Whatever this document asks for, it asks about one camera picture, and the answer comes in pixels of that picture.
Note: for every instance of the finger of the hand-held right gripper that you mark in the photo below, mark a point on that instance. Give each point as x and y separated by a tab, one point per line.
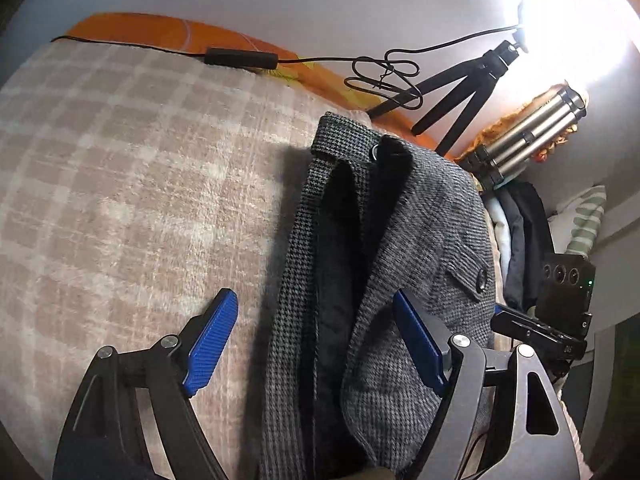
517	324

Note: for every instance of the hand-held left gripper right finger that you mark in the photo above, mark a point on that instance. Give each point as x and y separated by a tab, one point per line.
419	347

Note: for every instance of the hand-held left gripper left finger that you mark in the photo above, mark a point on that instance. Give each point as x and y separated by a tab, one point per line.
211	340

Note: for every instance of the grey houndstooth pants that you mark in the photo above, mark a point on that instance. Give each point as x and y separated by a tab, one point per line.
425	220

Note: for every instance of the green striped pillow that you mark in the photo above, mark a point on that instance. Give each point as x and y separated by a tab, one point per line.
585	220

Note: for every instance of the white folded cloth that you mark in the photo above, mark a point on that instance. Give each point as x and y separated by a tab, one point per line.
502	240

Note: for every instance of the silver folded tripod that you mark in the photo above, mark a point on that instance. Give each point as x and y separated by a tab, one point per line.
535	132

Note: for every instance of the beige checkered blanket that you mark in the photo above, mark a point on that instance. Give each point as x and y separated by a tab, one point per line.
125	185

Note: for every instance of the black mini tripod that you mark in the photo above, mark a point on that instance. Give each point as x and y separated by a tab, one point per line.
465	85

